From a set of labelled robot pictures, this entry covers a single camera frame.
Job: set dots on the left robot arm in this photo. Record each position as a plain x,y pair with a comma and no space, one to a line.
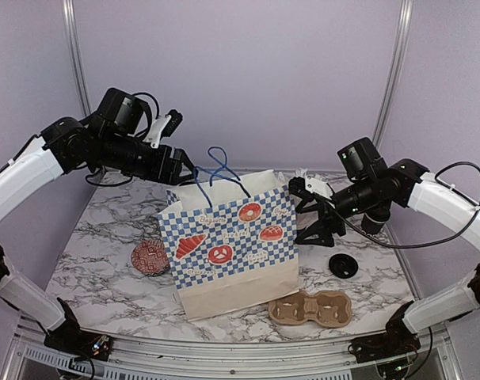
77,240

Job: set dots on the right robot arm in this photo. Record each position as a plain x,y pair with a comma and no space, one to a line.
374,187

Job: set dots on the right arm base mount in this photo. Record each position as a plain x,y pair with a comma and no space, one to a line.
383,346

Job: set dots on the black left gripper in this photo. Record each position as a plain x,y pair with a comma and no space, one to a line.
170,175

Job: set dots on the aluminium front rail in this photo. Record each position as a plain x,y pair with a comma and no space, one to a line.
149,358

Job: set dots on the brown cardboard cup carrier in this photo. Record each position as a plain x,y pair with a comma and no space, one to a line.
328,309

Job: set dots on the right aluminium frame post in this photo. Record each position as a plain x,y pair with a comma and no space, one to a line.
395,70

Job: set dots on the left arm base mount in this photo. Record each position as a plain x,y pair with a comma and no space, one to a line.
83,344

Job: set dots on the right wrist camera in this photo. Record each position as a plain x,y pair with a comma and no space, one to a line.
306,187

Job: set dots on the bundle of white straws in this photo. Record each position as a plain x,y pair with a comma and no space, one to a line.
287,174

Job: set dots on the blue checkered paper bag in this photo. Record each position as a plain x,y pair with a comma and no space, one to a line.
229,239

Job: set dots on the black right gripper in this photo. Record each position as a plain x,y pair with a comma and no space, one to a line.
326,216

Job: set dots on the aluminium frame post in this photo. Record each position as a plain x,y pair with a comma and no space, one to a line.
395,70
71,31

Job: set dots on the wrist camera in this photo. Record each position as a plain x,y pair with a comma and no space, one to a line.
163,127
306,187

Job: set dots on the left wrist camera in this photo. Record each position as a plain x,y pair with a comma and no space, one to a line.
163,127

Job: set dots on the left aluminium frame post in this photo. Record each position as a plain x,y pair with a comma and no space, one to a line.
71,31

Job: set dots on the red patterned bowl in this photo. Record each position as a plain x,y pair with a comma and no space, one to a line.
149,257

